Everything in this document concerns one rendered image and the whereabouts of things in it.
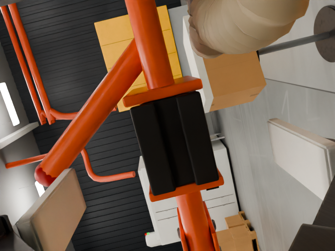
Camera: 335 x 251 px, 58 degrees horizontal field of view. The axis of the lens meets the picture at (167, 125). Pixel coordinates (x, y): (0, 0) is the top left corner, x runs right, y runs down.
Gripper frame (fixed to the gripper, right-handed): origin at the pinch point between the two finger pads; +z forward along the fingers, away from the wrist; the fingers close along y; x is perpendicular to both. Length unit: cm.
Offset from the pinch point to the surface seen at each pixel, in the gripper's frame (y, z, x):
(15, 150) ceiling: -489, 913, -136
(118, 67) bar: -2.6, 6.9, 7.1
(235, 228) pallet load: 90, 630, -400
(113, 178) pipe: -176, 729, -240
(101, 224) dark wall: -354, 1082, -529
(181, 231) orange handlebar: -1.0, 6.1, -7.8
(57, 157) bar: -9.6, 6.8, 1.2
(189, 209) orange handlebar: 0.2, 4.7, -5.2
